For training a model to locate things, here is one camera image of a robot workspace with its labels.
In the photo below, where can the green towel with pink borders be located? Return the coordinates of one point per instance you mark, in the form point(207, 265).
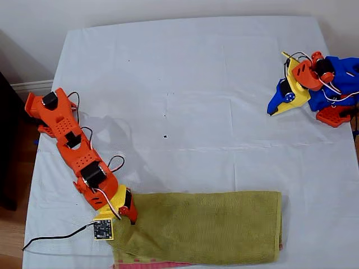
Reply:
point(210, 224)

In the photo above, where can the white plastic table cover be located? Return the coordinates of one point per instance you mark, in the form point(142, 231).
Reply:
point(179, 84)

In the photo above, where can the black cabinet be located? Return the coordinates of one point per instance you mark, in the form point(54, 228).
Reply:
point(8, 140)

